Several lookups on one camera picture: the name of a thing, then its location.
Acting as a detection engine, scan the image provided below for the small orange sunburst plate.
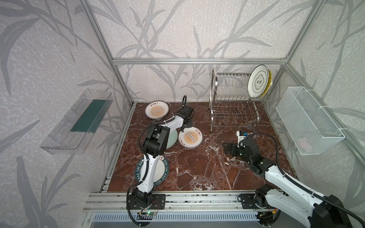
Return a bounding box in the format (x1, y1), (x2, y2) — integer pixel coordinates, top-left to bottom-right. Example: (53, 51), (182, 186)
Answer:
(178, 127), (203, 149)

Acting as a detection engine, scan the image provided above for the green flower plate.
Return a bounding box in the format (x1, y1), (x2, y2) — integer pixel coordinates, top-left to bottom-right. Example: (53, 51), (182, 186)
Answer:
(166, 130), (178, 149)

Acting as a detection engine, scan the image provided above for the white plate green rim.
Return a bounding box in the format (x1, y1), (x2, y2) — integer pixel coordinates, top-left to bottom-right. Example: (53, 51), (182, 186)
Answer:
(247, 65), (269, 98)

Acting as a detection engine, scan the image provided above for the yellow woven bamboo plate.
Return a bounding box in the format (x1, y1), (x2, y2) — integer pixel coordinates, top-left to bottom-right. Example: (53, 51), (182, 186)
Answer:
(260, 70), (273, 97)

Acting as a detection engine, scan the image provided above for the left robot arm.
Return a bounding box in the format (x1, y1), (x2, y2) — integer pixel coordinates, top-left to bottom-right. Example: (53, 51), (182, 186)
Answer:
(127, 105), (194, 209)

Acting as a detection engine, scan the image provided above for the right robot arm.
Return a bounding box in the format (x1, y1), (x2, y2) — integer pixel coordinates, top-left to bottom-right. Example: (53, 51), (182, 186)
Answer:
(223, 138), (352, 228)

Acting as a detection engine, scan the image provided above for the stainless steel dish rack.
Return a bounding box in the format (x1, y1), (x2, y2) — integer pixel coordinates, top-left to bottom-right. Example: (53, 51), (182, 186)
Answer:
(209, 69), (269, 132)

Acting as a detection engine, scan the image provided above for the large orange sunburst plate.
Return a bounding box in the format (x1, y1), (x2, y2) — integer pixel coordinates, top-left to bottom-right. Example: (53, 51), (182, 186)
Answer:
(145, 101), (169, 120)

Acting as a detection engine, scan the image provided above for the white plate dark lettered rim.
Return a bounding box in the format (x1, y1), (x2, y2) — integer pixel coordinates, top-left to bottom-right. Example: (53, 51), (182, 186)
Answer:
(135, 156), (169, 186)

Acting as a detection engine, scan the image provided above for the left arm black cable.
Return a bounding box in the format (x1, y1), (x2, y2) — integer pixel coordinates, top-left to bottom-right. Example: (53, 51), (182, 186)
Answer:
(125, 94), (187, 227)

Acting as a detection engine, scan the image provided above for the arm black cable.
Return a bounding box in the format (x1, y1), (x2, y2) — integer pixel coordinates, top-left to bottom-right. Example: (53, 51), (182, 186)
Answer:
(239, 132), (365, 228)
(125, 94), (187, 227)

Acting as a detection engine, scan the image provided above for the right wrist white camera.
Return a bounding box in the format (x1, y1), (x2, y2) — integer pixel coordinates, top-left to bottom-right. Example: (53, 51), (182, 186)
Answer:
(236, 130), (249, 146)

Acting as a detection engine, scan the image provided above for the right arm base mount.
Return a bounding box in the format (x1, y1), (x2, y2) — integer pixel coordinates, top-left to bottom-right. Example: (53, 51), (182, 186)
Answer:
(237, 184), (274, 210)

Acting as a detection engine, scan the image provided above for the white wire mesh basket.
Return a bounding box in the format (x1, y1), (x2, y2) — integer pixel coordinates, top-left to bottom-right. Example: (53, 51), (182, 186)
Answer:
(276, 86), (345, 156)

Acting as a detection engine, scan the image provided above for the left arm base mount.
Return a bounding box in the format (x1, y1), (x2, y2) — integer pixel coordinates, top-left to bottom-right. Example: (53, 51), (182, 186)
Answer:
(127, 194), (166, 210)

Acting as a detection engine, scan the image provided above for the clear plastic wall shelf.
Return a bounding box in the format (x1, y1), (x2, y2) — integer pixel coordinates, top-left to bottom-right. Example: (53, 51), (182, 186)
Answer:
(40, 89), (113, 155)

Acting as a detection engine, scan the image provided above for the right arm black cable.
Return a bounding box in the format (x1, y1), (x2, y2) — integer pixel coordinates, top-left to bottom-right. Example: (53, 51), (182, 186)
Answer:
(239, 132), (365, 228)

